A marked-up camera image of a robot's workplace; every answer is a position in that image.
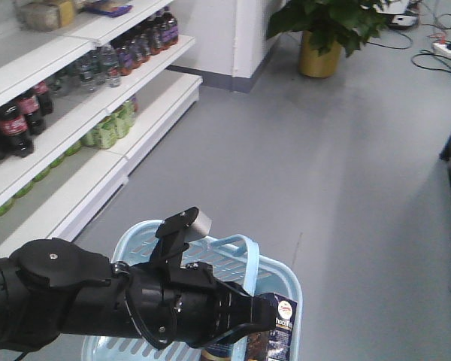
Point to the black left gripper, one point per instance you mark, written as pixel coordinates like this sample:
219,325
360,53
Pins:
190,305

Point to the chocolate cookie box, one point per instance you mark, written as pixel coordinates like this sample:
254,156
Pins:
274,344

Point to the light blue plastic basket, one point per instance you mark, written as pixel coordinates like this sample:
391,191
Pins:
235,258

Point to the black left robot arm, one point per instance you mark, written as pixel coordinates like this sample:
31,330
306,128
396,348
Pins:
50,287

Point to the yellow plant pot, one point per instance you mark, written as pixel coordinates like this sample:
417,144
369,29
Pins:
312,64

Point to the white store shelving unit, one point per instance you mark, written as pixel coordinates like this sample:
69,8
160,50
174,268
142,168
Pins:
49,194

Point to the green potted plant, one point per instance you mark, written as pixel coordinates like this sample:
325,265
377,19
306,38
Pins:
349,23

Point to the white power strip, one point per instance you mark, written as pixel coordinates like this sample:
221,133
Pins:
441,49

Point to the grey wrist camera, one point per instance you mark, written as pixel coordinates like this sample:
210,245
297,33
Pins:
198,224

